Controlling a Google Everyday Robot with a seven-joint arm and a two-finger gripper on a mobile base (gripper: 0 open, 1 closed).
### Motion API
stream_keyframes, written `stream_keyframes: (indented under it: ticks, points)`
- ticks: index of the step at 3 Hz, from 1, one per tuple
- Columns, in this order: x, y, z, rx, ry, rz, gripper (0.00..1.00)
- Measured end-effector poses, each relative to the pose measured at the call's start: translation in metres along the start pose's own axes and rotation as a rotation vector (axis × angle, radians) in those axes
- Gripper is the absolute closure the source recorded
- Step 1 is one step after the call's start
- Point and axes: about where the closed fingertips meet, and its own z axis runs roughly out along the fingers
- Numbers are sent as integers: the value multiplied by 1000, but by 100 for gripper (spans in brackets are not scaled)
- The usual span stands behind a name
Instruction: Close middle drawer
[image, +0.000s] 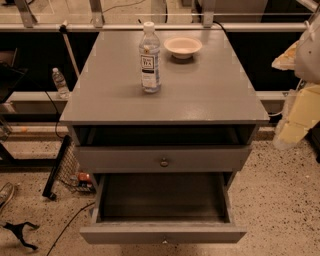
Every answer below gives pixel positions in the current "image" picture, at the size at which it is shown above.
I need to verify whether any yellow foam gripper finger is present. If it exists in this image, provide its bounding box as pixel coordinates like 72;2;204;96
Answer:
273;83;320;150

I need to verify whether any grey drawer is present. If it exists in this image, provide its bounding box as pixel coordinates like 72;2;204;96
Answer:
74;146;251;173
80;173;246;244

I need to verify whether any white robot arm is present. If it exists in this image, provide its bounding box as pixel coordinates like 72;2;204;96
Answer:
271;14;320;150

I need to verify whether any grey wooden drawer cabinet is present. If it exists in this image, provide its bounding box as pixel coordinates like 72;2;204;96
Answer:
59;29;270;188

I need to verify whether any grey top drawer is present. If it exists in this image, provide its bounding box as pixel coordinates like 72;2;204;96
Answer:
74;146;251;173

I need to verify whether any white paper bowl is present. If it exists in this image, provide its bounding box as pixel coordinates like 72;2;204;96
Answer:
164;37;202;59

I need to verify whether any clear tea bottle white cap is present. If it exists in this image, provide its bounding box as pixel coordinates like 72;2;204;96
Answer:
139;22;161;93

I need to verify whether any orange can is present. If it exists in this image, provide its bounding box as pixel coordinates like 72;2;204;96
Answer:
77;172;92;187

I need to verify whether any clear water bottle on floor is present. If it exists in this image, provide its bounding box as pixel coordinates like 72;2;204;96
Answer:
52;68;70;99

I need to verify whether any wooden stick black tip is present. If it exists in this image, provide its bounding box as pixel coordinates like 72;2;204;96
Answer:
59;20;80;77

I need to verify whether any grey sneaker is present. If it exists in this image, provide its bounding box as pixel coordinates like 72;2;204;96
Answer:
0;182;15;212

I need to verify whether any black tripod stand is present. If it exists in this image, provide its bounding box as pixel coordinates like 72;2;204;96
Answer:
2;222;39;250

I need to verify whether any white cable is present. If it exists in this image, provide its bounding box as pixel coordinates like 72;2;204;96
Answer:
268;99;294;118

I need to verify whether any black floor cable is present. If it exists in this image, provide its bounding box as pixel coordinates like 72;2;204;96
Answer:
45;201;96;256

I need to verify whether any black wire mesh basket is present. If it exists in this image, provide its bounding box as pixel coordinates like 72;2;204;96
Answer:
56;142;95;193

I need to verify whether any aluminium frame rail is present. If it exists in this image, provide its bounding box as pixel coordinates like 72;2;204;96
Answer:
0;0;320;34

